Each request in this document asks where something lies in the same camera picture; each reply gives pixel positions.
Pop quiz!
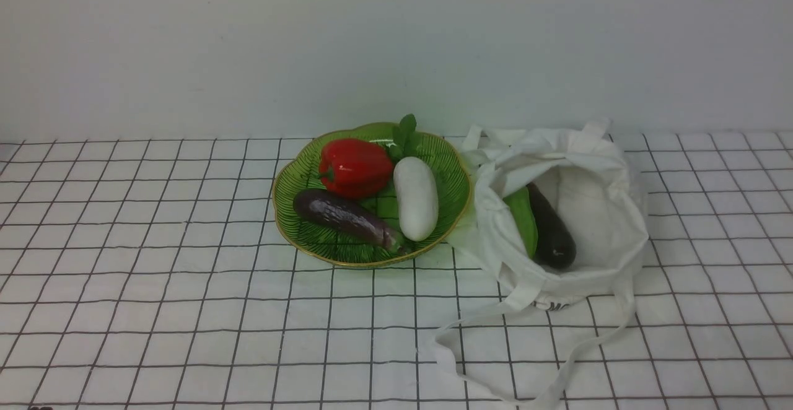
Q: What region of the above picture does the white radish with leaves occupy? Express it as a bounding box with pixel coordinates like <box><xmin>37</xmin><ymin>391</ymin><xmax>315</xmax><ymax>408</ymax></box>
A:
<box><xmin>388</xmin><ymin>113</ymin><xmax>439</xmax><ymax>242</ymax></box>

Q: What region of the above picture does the purple eggplant on plate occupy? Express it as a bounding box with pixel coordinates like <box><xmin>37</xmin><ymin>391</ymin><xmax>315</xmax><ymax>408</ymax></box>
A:
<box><xmin>292</xmin><ymin>189</ymin><xmax>413</xmax><ymax>256</ymax></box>

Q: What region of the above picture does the red bell pepper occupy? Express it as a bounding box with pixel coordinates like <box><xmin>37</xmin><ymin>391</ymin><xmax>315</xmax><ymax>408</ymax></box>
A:
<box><xmin>318</xmin><ymin>138</ymin><xmax>394</xmax><ymax>200</ymax></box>

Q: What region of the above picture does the dark purple eggplant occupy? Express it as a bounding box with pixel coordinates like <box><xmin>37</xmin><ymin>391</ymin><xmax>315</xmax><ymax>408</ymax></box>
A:
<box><xmin>527</xmin><ymin>182</ymin><xmax>577</xmax><ymax>271</ymax></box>

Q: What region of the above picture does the green cucumber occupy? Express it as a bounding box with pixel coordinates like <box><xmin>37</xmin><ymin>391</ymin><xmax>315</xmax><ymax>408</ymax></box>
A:
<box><xmin>504</xmin><ymin>186</ymin><xmax>538</xmax><ymax>259</ymax></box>

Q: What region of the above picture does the green leaf-shaped glass plate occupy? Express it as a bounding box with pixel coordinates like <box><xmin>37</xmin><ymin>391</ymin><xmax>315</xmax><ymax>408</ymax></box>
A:
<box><xmin>271</xmin><ymin>122</ymin><xmax>473</xmax><ymax>268</ymax></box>

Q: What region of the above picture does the white grid tablecloth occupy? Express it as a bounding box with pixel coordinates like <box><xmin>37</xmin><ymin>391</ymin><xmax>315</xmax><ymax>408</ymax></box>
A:
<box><xmin>1</xmin><ymin>131</ymin><xmax>792</xmax><ymax>409</ymax></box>

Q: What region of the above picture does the white cloth tote bag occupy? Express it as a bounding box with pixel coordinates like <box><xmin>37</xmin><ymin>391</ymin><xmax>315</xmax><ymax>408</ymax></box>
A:
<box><xmin>427</xmin><ymin>118</ymin><xmax>649</xmax><ymax>409</ymax></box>

